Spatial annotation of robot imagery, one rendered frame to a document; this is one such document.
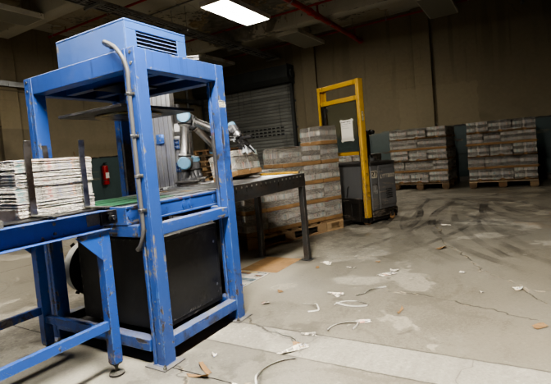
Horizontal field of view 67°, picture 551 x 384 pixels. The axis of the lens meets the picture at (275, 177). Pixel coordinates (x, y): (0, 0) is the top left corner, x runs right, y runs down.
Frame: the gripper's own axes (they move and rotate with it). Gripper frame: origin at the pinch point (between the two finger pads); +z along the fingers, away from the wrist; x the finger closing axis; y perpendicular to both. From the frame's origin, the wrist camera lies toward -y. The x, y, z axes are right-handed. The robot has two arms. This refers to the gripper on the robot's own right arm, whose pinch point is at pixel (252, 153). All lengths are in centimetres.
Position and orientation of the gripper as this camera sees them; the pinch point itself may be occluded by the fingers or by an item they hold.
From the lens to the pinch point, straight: 371.3
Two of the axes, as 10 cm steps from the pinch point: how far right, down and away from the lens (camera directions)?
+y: -6.7, 5.7, 4.8
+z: 5.3, 8.2, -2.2
